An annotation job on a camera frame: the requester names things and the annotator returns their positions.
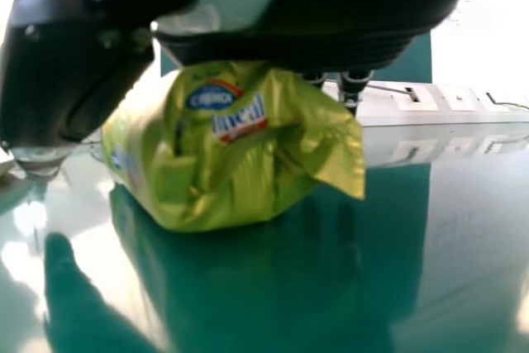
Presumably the white socket strip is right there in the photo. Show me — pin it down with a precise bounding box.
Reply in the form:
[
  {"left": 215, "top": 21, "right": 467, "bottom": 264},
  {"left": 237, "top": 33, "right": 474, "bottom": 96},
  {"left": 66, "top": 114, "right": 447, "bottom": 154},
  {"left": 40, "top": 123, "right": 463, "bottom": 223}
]
[{"left": 320, "top": 79, "right": 529, "bottom": 127}]

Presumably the yellow-green biscuit packet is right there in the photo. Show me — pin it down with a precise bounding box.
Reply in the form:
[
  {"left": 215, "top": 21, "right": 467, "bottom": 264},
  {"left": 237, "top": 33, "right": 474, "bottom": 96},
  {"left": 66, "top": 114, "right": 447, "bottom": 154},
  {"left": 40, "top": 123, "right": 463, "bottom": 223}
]
[{"left": 101, "top": 59, "right": 367, "bottom": 233}]

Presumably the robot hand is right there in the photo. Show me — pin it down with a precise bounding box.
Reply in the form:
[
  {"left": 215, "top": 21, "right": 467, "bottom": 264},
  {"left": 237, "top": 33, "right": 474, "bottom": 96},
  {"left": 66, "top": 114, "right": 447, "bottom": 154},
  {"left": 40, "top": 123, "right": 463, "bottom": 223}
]
[{"left": 0, "top": 0, "right": 485, "bottom": 180}]

